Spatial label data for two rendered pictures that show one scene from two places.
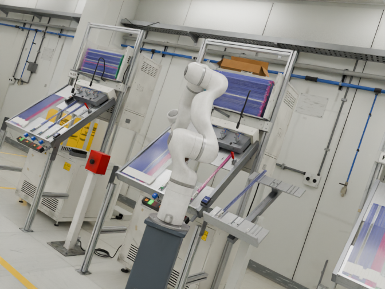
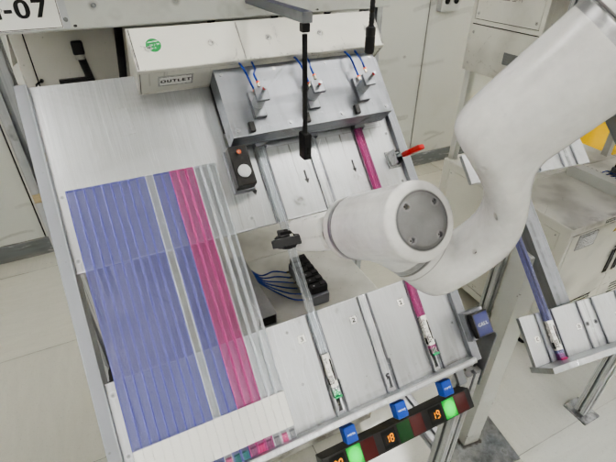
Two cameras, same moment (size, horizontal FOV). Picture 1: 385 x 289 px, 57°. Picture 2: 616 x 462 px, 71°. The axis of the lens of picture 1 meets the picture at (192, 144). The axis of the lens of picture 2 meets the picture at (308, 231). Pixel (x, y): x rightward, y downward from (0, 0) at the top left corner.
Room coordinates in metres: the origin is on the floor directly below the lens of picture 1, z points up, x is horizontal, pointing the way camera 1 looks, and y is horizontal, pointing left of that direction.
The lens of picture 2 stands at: (2.03, 0.54, 1.44)
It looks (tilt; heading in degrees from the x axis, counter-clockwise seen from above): 34 degrees down; 301
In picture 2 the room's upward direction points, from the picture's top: straight up
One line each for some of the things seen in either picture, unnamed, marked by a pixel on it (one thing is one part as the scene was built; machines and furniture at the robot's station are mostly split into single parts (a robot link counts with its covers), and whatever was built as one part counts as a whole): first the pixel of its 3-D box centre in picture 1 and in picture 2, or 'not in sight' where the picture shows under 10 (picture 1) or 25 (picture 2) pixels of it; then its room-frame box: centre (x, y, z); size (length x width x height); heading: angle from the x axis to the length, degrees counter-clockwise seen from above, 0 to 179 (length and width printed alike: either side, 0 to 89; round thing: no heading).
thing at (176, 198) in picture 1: (175, 203); not in sight; (1.61, -0.01, 0.79); 0.19 x 0.19 x 0.18
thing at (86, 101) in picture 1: (68, 148); not in sight; (3.38, 1.10, 0.66); 1.01 x 0.73 x 1.31; 147
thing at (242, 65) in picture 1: (252, 67); not in sight; (2.93, -0.26, 1.82); 0.68 x 0.30 x 0.20; 57
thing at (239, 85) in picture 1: (237, 93); not in sight; (2.62, -0.19, 1.52); 0.51 x 0.13 x 0.27; 57
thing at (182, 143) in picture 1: (183, 156); not in sight; (1.60, 0.02, 1.00); 0.19 x 0.12 x 0.24; 105
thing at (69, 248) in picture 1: (84, 200); not in sight; (2.75, 0.65, 0.39); 0.24 x 0.24 x 0.78; 57
